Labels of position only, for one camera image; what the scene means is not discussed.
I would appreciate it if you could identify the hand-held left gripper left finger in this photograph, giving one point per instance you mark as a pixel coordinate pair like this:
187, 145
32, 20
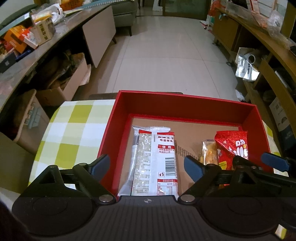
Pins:
100, 166

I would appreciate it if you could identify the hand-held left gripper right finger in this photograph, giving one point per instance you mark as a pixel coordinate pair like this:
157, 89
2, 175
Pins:
194, 168

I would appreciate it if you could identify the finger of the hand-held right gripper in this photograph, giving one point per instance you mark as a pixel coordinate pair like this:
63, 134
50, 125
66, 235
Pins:
242, 165
275, 161

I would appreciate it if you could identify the small clear cake packet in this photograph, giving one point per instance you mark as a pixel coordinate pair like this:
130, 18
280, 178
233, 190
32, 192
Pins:
209, 153

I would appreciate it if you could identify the red snack packet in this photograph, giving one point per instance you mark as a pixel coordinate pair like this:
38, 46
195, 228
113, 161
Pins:
231, 143

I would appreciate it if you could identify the white red-label snack packet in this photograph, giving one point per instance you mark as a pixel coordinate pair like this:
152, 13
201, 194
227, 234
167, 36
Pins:
161, 166

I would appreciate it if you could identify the red cardboard box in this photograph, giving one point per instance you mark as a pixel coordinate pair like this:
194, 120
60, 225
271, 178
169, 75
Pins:
185, 106

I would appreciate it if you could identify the white blue box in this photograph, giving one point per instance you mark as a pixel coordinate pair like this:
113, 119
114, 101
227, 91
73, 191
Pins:
284, 125

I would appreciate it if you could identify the green checked tablecloth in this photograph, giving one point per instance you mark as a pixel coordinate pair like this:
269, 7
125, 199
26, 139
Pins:
74, 129

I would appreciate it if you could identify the brown cardboard box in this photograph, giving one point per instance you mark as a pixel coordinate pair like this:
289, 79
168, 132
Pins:
74, 81

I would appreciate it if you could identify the silver foil bag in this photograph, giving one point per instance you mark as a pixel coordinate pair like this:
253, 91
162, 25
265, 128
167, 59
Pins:
246, 69

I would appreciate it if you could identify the long grey sideboard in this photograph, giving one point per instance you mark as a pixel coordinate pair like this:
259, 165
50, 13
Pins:
97, 32

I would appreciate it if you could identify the clear plastic bag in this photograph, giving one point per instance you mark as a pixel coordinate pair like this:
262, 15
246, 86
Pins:
277, 25

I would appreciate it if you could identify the dark blue box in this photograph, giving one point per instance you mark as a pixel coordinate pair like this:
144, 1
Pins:
8, 61

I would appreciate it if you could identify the white red small box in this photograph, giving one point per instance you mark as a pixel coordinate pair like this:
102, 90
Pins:
30, 39

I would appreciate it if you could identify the cream printed carton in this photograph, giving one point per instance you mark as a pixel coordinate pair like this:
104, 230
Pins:
45, 31

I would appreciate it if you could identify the grey sofa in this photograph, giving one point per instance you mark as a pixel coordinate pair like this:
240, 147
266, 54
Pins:
124, 14

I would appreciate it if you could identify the glass door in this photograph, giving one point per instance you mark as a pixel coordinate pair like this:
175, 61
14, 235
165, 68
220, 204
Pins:
185, 7

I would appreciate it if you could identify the white plastic bag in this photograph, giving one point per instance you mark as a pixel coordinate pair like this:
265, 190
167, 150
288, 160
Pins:
49, 12

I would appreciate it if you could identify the orange cardboard box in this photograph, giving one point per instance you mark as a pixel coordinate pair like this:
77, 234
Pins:
71, 4

